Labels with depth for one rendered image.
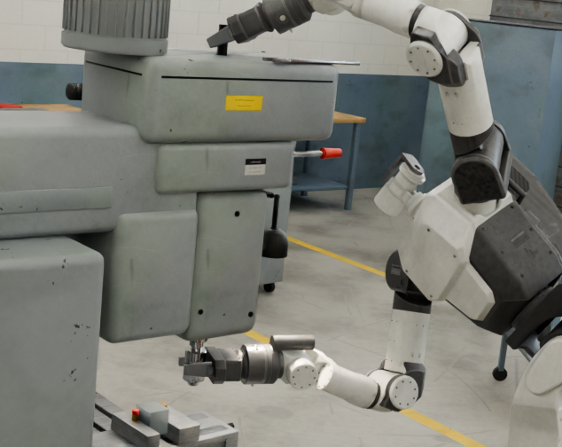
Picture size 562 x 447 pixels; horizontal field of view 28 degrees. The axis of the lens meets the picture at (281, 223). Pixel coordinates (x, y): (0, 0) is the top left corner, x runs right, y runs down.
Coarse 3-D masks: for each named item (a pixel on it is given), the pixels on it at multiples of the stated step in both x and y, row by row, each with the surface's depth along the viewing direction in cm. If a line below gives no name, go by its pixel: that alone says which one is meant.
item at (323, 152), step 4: (320, 148) 237; (324, 148) 236; (328, 148) 237; (332, 148) 238; (336, 148) 238; (296, 152) 231; (300, 152) 232; (304, 152) 233; (308, 152) 233; (312, 152) 234; (316, 152) 235; (320, 152) 235; (324, 152) 236; (328, 152) 236; (332, 152) 237; (336, 152) 237; (340, 152) 238; (296, 156) 232; (300, 156) 232; (304, 156) 233; (308, 156) 234; (320, 156) 236; (324, 156) 236; (328, 156) 236; (332, 156) 237; (336, 156) 238; (340, 156) 239
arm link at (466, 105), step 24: (408, 48) 209; (432, 48) 206; (480, 48) 213; (432, 72) 209; (456, 72) 207; (480, 72) 211; (456, 96) 213; (480, 96) 213; (456, 120) 217; (480, 120) 216
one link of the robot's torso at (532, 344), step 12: (540, 300) 230; (552, 300) 226; (528, 312) 230; (540, 312) 228; (552, 312) 226; (516, 324) 233; (528, 324) 230; (540, 324) 228; (516, 336) 231; (528, 336) 230; (516, 348) 232; (528, 348) 234
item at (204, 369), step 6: (186, 366) 237; (192, 366) 237; (198, 366) 237; (204, 366) 238; (210, 366) 238; (186, 372) 237; (192, 372) 237; (198, 372) 238; (204, 372) 238; (210, 372) 238
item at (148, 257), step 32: (128, 224) 207; (160, 224) 212; (192, 224) 217; (128, 256) 209; (160, 256) 214; (192, 256) 219; (128, 288) 211; (160, 288) 215; (128, 320) 212; (160, 320) 217
